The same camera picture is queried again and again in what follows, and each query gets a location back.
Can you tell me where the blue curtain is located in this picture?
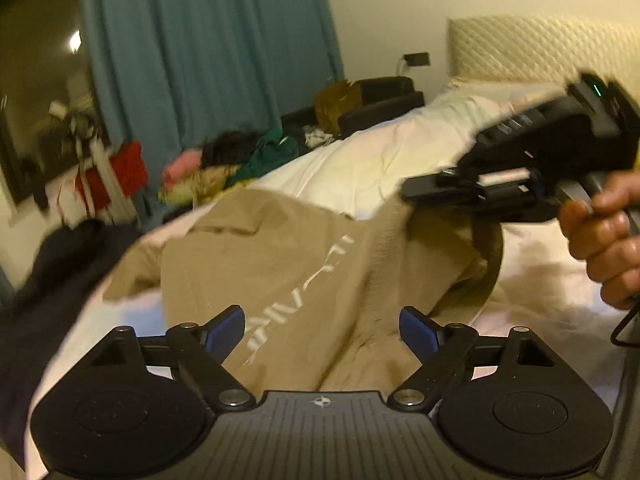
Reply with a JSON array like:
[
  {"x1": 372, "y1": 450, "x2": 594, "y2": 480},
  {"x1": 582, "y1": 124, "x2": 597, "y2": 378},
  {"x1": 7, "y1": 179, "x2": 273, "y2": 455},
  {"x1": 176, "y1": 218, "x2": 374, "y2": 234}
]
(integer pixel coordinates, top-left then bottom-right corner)
[{"x1": 75, "y1": 0, "x2": 346, "y2": 211}]

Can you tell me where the black sofa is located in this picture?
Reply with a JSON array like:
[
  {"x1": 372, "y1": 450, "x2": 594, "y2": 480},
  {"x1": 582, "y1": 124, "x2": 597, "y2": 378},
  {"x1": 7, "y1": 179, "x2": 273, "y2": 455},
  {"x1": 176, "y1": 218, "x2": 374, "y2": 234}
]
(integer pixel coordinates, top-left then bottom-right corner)
[{"x1": 280, "y1": 76, "x2": 426, "y2": 141}]

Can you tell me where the black cable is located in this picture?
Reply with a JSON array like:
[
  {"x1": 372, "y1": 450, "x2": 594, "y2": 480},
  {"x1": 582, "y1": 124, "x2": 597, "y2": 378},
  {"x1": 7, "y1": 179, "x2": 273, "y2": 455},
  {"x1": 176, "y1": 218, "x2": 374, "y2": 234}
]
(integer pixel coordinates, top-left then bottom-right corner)
[{"x1": 610, "y1": 300, "x2": 640, "y2": 348}]

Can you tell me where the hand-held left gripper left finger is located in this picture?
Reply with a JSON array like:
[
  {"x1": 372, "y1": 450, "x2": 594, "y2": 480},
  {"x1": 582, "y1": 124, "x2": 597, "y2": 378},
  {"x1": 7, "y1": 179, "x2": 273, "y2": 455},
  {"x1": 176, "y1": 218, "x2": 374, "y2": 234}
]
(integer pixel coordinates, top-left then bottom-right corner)
[{"x1": 90, "y1": 305, "x2": 256, "y2": 408}]

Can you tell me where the dark window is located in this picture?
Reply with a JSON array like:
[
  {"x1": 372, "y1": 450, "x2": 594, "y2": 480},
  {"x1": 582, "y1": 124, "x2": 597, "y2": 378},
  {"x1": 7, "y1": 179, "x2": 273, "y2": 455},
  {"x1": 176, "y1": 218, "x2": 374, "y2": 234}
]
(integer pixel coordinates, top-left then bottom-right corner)
[{"x1": 0, "y1": 0, "x2": 113, "y2": 206}]

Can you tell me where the black cloth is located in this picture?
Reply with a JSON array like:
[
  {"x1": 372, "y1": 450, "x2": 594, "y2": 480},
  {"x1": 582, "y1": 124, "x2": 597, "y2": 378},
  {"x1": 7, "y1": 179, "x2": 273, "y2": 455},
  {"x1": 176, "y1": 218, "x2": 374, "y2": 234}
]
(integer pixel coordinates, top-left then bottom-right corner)
[{"x1": 200, "y1": 130, "x2": 261, "y2": 168}]

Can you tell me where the dark navy garment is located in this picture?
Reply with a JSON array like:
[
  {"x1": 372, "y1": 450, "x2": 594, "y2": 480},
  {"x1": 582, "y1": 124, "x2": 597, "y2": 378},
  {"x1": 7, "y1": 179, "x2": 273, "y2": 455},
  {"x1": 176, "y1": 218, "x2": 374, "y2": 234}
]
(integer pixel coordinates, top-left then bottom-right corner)
[{"x1": 0, "y1": 220, "x2": 146, "y2": 461}]

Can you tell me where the white drying rack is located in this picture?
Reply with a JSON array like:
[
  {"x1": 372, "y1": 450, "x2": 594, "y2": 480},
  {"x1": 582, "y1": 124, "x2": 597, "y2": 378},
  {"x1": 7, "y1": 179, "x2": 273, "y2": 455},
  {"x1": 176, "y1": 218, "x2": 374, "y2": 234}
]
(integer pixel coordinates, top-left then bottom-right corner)
[{"x1": 50, "y1": 100, "x2": 136, "y2": 226}]

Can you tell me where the red garment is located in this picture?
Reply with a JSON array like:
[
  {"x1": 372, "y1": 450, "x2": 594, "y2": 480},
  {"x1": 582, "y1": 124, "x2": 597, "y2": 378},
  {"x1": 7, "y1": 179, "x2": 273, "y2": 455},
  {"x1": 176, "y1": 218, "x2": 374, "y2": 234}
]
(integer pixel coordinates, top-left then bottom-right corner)
[{"x1": 75, "y1": 141, "x2": 150, "y2": 211}]

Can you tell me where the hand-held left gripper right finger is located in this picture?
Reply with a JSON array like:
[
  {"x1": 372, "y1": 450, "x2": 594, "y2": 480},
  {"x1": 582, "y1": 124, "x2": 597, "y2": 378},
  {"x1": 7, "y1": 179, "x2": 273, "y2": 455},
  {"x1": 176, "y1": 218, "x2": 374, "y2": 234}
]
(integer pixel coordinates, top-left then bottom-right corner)
[{"x1": 387, "y1": 305, "x2": 551, "y2": 408}]

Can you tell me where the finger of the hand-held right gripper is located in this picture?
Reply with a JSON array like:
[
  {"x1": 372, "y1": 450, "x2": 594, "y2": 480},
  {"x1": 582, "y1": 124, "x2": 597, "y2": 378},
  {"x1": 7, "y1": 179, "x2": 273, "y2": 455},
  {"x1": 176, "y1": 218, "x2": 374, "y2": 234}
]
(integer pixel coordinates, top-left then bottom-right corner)
[{"x1": 402, "y1": 167, "x2": 483, "y2": 206}]

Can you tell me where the green cloth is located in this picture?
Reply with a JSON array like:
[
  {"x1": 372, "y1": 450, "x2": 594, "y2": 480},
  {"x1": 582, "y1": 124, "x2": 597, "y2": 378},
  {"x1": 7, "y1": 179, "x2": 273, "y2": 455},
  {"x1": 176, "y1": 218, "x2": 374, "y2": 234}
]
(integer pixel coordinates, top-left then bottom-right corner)
[{"x1": 232, "y1": 127, "x2": 298, "y2": 186}]

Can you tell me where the tan t-shirt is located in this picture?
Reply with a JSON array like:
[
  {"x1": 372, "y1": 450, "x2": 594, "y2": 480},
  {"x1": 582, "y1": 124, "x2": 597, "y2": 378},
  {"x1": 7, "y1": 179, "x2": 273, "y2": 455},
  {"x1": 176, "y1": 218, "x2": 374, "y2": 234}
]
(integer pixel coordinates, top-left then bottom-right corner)
[{"x1": 102, "y1": 187, "x2": 503, "y2": 396}]

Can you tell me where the white patterned cloth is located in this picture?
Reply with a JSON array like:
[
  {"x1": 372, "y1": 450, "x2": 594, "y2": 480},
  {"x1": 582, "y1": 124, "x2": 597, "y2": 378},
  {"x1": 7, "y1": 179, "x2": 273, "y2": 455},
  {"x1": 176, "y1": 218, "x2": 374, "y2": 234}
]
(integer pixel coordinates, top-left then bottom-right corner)
[{"x1": 302, "y1": 125, "x2": 333, "y2": 148}]

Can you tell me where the brown paper bag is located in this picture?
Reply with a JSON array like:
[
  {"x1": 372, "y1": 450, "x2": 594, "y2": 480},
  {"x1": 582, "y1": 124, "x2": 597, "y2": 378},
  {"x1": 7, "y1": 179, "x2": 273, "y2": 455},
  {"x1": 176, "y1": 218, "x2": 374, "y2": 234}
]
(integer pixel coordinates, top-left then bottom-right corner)
[{"x1": 314, "y1": 80, "x2": 363, "y2": 133}]

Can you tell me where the person's right hand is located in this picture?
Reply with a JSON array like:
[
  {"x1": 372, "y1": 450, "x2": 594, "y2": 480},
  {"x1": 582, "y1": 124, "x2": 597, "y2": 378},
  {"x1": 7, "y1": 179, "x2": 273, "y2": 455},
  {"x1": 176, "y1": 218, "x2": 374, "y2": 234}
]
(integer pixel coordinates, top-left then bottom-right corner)
[{"x1": 557, "y1": 170, "x2": 640, "y2": 311}]

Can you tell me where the cream quilted headboard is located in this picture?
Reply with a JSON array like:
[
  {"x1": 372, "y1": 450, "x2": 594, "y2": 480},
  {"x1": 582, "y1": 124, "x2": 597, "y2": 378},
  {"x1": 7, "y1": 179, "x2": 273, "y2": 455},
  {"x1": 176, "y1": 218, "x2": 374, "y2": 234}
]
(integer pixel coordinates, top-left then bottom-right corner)
[{"x1": 446, "y1": 12, "x2": 638, "y2": 83}]

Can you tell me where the pink cloth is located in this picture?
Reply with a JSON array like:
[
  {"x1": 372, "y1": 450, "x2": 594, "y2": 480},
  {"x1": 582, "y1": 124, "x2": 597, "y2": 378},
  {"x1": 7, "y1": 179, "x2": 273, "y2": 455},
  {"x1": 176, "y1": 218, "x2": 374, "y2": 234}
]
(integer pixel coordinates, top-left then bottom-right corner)
[{"x1": 162, "y1": 149, "x2": 203, "y2": 186}]

